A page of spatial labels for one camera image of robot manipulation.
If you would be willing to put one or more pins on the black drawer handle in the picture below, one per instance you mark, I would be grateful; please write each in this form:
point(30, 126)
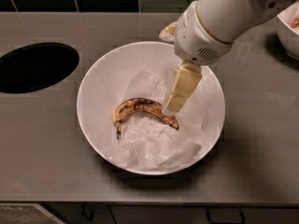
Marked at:
point(225, 216)

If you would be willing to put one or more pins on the large white bowl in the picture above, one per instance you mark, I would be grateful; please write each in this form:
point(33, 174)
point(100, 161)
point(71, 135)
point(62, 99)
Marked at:
point(140, 70)

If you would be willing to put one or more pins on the round black counter hole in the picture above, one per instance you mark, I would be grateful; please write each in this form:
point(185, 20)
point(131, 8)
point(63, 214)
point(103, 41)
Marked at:
point(36, 67)

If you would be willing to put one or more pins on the black cabinet handle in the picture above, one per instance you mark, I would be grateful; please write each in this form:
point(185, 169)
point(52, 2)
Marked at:
point(87, 214)

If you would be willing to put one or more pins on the crumpled white paper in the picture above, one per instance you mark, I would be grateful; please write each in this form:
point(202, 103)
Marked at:
point(146, 143)

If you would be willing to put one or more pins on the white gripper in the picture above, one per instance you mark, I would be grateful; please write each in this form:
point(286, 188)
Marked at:
point(195, 40)

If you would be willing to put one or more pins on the spotted ripe banana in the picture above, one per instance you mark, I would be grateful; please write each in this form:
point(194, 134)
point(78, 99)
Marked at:
point(130, 106)

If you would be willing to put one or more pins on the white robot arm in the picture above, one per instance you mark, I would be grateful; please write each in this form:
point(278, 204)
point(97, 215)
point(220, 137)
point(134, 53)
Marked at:
point(227, 20)

